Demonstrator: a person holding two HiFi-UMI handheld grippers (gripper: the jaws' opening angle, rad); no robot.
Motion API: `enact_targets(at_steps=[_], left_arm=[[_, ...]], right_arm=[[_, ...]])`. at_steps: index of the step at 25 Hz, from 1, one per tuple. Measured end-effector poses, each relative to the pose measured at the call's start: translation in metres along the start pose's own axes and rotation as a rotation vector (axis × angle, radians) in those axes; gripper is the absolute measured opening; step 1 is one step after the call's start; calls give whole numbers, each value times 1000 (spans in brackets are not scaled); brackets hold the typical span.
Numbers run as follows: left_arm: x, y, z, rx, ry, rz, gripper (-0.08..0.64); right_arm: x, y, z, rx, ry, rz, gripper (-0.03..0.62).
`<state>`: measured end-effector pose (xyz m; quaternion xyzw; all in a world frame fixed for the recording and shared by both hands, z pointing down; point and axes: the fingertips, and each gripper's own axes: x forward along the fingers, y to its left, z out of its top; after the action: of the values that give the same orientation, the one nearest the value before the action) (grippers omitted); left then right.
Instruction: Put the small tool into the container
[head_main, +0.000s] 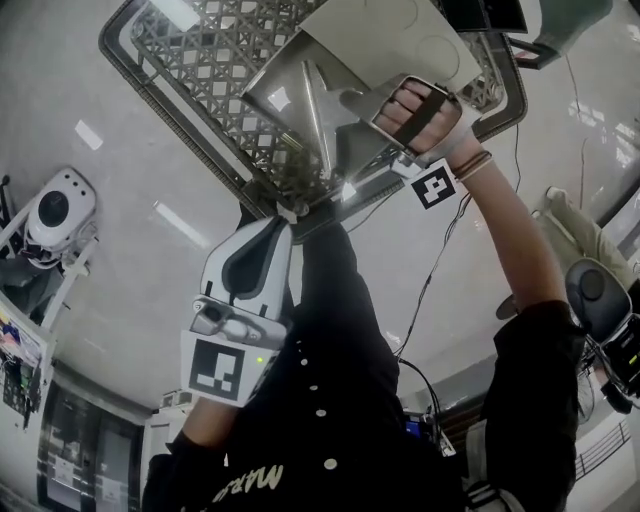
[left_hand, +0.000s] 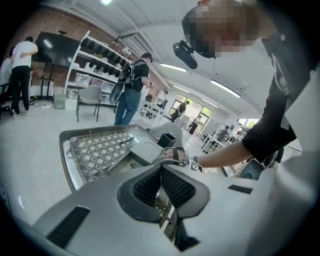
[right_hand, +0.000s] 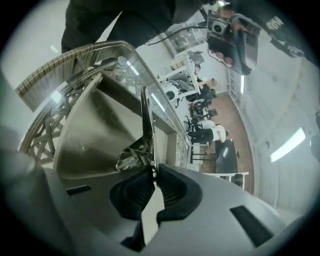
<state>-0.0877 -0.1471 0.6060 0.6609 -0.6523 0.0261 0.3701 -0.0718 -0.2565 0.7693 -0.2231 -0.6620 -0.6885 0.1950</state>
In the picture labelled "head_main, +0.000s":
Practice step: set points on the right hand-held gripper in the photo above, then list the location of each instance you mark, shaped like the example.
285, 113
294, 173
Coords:
434, 185

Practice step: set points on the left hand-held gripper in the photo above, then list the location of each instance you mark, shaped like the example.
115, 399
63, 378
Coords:
215, 367

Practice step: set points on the grey tray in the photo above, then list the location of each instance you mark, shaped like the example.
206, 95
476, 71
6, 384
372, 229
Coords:
390, 45

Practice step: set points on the person's left forearm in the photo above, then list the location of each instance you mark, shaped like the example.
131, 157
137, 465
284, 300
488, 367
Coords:
210, 425

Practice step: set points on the person's right forearm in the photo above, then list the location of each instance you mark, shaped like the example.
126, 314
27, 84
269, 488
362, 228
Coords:
510, 235

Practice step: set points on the person's right hand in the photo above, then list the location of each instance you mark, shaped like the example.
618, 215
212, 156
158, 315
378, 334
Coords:
395, 112

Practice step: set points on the thin wrist bands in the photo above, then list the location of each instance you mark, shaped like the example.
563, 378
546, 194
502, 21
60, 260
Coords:
472, 165

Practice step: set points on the black box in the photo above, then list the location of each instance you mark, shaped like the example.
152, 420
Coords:
480, 15

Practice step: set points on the person's black shirt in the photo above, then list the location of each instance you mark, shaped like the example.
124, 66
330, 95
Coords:
350, 400

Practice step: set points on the dark wicker table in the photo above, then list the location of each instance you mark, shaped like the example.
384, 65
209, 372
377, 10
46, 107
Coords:
200, 75

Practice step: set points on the white round device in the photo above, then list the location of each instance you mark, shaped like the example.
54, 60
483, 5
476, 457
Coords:
60, 210

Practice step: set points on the black device blue screen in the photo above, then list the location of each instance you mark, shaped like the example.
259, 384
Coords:
414, 429

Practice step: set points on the white desk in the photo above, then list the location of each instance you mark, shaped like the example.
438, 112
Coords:
25, 345

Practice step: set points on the dark glass cabinet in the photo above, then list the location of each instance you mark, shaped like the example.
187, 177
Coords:
90, 450

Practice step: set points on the balcony railing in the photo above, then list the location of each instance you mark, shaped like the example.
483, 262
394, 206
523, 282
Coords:
600, 450

